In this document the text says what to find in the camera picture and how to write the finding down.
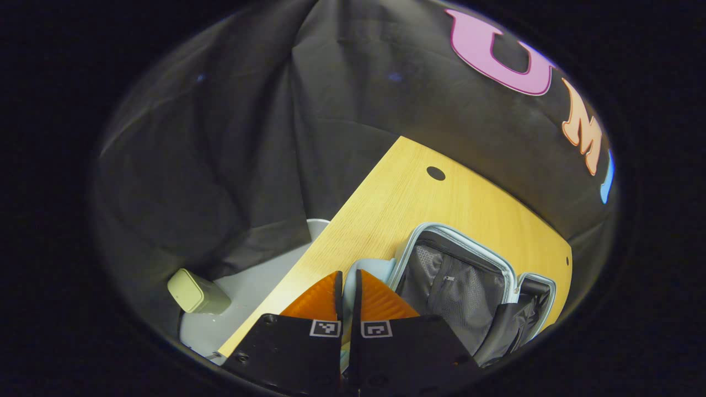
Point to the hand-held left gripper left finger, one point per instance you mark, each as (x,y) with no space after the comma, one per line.
(292,353)

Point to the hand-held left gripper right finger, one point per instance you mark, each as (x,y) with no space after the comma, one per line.
(402,353)

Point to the light blue suitcase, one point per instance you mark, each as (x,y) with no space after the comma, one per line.
(452,286)

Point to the pale green bin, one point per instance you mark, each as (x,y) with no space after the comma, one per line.
(198,292)

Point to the black backdrop cloth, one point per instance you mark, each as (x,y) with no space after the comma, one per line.
(248,138)

